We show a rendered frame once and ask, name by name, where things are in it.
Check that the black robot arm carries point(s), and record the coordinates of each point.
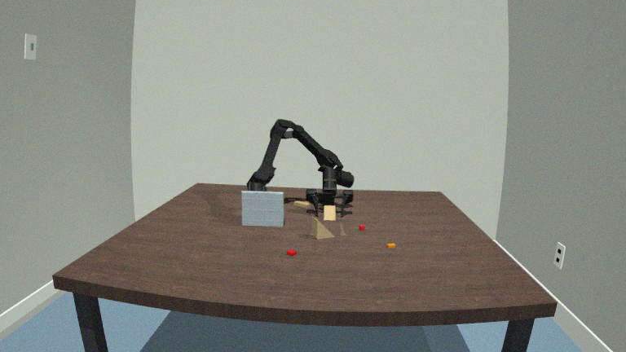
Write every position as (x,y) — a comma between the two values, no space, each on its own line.
(325,158)

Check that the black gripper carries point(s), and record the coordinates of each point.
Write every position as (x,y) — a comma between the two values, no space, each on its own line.
(329,191)

